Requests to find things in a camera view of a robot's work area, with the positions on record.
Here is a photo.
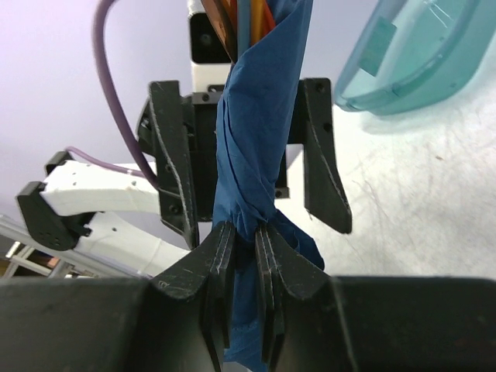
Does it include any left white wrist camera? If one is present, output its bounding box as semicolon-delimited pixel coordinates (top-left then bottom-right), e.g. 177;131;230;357
188;1;232;103

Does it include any teal plastic knife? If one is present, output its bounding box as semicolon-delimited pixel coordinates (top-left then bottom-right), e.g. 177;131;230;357
237;0;251;57

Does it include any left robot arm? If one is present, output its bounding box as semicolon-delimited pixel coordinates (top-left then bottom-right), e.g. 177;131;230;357
17;78;353;276

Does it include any blue paper napkin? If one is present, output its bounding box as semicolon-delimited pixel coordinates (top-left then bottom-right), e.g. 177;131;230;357
212;1;324;371

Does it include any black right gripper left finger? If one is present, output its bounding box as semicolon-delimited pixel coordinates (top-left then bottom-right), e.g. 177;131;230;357
1;222;236;371

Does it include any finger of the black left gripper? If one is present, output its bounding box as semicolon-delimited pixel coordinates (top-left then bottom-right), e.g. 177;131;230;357
303;78;353;234
149;81;199;250

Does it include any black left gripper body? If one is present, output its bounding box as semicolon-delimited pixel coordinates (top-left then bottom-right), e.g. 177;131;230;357
135;91;307;224

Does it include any copper metal spoon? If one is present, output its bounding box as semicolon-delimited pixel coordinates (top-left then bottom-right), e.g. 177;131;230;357
201;0;238;64

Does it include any teal plastic bin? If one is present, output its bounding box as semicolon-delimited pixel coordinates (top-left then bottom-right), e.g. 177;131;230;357
334;0;495;116

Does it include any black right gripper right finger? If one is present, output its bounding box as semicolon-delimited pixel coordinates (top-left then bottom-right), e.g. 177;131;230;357
256;226;495;371

